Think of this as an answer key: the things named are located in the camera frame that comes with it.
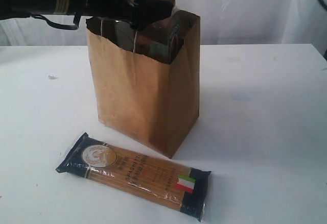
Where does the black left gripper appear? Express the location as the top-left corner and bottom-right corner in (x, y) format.
(68, 0), (175, 29)

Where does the glass jar gold lid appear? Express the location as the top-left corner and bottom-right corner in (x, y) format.
(114, 0), (183, 64)

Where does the brown paper bag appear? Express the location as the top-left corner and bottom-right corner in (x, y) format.
(86, 10), (200, 158)

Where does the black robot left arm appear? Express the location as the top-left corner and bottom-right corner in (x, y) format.
(1, 0), (173, 30)

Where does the white curtain backdrop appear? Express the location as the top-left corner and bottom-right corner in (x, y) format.
(1, 0), (326, 53)

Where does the small white paper scrap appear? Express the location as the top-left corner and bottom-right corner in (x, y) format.
(48, 76), (58, 80)

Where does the spaghetti packet dark blue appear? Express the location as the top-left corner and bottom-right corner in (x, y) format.
(56, 133), (211, 221)

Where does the black left camera cable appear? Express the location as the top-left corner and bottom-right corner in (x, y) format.
(30, 0), (144, 31)

